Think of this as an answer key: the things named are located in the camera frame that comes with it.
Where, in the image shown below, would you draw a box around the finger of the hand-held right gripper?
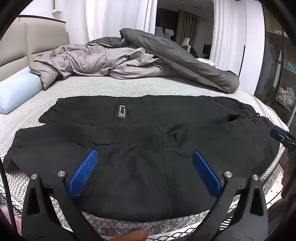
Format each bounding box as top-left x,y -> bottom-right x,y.
270,125 -> 296,147

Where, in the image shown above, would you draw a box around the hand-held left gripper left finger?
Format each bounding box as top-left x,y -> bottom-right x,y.
21,149 -> 109,241

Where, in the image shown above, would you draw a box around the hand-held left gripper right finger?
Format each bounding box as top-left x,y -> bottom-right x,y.
187,151 -> 269,241

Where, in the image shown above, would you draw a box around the black pants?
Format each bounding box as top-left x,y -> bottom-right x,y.
3,95 -> 281,217

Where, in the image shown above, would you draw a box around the person's left hand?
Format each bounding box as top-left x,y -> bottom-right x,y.
113,229 -> 149,241

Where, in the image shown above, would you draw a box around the open wardrobe shelf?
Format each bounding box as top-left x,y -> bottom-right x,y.
254,7 -> 296,123

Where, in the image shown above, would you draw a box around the white patterned bed mattress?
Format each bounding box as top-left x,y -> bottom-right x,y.
0,74 -> 292,241

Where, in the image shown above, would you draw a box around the light blue pillow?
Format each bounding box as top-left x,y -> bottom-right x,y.
0,69 -> 44,114

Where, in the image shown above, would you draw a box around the white curtain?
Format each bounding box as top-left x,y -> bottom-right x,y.
209,0 -> 248,73
66,0 -> 158,45

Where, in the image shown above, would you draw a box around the grey duvet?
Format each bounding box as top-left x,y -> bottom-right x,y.
30,28 -> 240,94

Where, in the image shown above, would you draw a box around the beige headboard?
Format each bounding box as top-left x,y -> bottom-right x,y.
0,15 -> 71,81

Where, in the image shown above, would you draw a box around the olive curtain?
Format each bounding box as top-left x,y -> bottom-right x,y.
177,10 -> 200,47

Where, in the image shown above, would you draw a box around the black cable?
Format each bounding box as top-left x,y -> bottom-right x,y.
0,159 -> 12,232

